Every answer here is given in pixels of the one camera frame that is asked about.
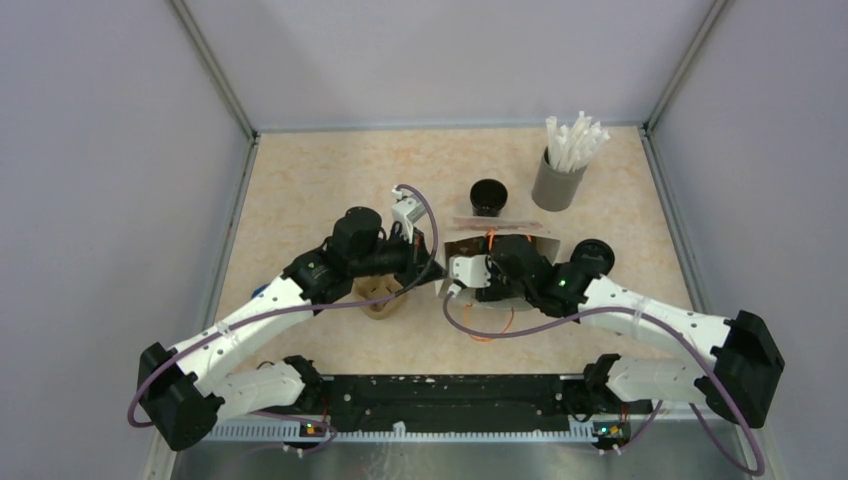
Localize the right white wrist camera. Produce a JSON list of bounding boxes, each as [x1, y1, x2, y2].
[[448, 254, 492, 294]]

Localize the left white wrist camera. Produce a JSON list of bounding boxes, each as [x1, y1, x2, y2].
[[391, 185, 427, 244]]

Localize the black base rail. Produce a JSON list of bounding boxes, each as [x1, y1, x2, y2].
[[310, 374, 598, 434]]

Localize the stack of black lids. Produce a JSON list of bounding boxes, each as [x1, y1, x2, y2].
[[570, 238, 616, 275]]

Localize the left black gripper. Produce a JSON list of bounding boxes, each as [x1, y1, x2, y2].
[[351, 225, 447, 289]]

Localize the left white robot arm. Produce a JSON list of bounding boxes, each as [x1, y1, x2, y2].
[[127, 196, 444, 452]]

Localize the beige paper takeout bag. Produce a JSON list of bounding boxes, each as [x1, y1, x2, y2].
[[436, 216, 561, 334]]

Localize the brown pulp cup carrier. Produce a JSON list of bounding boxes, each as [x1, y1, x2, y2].
[[352, 275, 407, 320]]

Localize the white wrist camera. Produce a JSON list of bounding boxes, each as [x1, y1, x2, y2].
[[448, 254, 492, 294], [391, 185, 427, 244]]

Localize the stack of black cups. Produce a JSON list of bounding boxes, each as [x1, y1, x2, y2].
[[469, 178, 508, 217]]

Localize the grey cylindrical straw holder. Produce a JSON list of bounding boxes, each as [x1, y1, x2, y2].
[[531, 149, 587, 212]]

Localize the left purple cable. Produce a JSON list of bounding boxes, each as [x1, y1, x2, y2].
[[127, 183, 441, 429]]

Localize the blue toy block left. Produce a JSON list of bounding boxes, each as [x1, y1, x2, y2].
[[251, 284, 268, 298]]

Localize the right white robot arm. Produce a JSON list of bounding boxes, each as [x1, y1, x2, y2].
[[487, 235, 785, 429]]

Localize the bundle of white straws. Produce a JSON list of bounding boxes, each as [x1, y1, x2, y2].
[[545, 111, 611, 173]]

